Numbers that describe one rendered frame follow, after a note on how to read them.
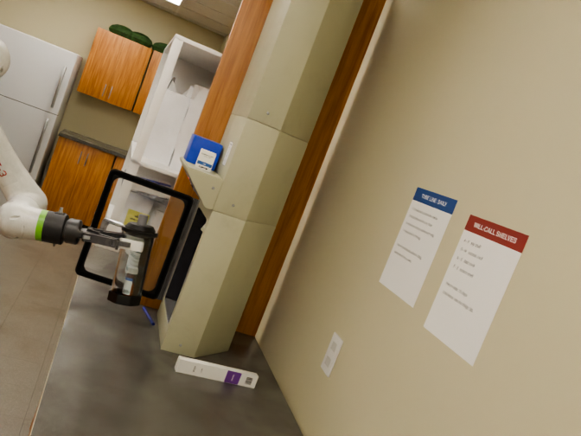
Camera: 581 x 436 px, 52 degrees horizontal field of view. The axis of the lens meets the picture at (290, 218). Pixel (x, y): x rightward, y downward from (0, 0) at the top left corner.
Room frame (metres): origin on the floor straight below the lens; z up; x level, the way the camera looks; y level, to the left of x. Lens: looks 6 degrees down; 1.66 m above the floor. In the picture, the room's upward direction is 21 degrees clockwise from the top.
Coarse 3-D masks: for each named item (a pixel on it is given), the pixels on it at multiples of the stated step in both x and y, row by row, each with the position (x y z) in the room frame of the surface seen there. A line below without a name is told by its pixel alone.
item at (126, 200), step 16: (112, 192) 2.06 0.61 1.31; (128, 192) 2.07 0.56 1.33; (144, 192) 2.08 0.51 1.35; (160, 192) 2.09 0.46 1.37; (112, 208) 2.07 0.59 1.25; (128, 208) 2.07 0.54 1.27; (144, 208) 2.08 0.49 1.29; (160, 208) 2.09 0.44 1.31; (176, 208) 2.10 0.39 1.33; (112, 224) 2.07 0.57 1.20; (160, 224) 2.10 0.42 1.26; (176, 224) 2.11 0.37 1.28; (160, 240) 2.10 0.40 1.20; (96, 256) 2.07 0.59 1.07; (112, 256) 2.08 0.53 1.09; (160, 256) 2.10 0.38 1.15; (96, 272) 2.07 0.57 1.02; (112, 272) 2.08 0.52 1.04; (144, 288) 2.10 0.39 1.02
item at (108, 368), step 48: (96, 288) 2.15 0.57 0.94; (96, 336) 1.74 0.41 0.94; (144, 336) 1.88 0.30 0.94; (240, 336) 2.24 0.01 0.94; (48, 384) 1.37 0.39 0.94; (96, 384) 1.45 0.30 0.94; (144, 384) 1.55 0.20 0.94; (192, 384) 1.67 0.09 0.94; (48, 432) 1.18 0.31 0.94; (96, 432) 1.25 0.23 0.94; (144, 432) 1.32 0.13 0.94; (192, 432) 1.41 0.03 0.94; (240, 432) 1.50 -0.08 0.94; (288, 432) 1.60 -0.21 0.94
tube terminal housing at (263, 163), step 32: (256, 128) 1.84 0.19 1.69; (256, 160) 1.85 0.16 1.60; (288, 160) 1.96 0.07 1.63; (224, 192) 1.83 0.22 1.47; (256, 192) 1.86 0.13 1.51; (288, 192) 2.03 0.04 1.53; (224, 224) 1.84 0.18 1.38; (256, 224) 1.92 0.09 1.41; (224, 256) 1.85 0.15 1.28; (256, 256) 1.98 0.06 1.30; (192, 288) 1.83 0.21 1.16; (224, 288) 1.88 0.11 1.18; (160, 320) 2.01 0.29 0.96; (192, 320) 1.84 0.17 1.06; (224, 320) 1.94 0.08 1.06; (192, 352) 1.85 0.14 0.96
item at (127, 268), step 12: (144, 240) 1.74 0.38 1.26; (120, 252) 1.75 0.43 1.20; (132, 252) 1.73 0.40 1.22; (144, 252) 1.75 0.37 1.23; (120, 264) 1.74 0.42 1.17; (132, 264) 1.73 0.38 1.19; (144, 264) 1.76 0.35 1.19; (120, 276) 1.73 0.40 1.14; (132, 276) 1.73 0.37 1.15; (144, 276) 1.77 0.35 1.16; (120, 288) 1.73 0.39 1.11; (132, 288) 1.74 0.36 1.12
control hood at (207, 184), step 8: (184, 160) 1.97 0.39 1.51; (184, 168) 1.99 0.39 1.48; (192, 168) 1.80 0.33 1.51; (192, 176) 1.80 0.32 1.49; (200, 176) 1.80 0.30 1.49; (208, 176) 1.81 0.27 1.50; (216, 176) 1.82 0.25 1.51; (200, 184) 1.80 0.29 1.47; (208, 184) 1.81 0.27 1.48; (216, 184) 1.82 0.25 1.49; (200, 192) 1.81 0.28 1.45; (208, 192) 1.81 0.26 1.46; (216, 192) 1.82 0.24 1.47; (208, 200) 1.82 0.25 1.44; (208, 208) 1.82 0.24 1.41
